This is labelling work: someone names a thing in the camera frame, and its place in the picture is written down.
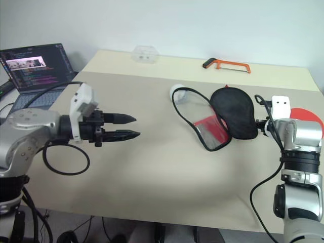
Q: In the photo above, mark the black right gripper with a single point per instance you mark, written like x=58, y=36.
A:
x=261, y=126

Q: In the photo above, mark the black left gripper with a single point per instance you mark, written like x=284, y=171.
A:
x=92, y=129

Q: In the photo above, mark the black clear paddle case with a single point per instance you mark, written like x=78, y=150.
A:
x=233, y=114

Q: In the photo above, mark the red table tennis paddle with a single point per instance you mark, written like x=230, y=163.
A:
x=307, y=117

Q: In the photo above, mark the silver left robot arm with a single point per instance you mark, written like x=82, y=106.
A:
x=30, y=124

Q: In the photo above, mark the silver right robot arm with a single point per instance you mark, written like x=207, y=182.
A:
x=303, y=131

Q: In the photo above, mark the beige table cover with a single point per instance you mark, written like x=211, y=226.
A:
x=141, y=177

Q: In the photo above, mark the orange hacksaw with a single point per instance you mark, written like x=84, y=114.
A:
x=234, y=65

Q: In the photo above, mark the white translucent round object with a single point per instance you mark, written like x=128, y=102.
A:
x=177, y=92

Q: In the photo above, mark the clear plastic holder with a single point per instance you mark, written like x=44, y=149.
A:
x=144, y=54

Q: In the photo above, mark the open laptop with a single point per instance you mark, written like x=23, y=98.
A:
x=33, y=65

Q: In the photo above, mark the black table leg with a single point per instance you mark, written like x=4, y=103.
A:
x=160, y=234

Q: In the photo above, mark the black device with green light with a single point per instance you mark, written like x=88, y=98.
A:
x=5, y=88

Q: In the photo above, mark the dark rounded shape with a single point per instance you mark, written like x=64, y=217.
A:
x=66, y=237

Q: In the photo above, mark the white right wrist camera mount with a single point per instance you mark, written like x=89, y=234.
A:
x=281, y=107

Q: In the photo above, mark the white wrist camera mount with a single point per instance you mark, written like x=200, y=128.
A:
x=83, y=96
x=281, y=107

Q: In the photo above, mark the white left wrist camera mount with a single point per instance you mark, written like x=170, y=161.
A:
x=83, y=96

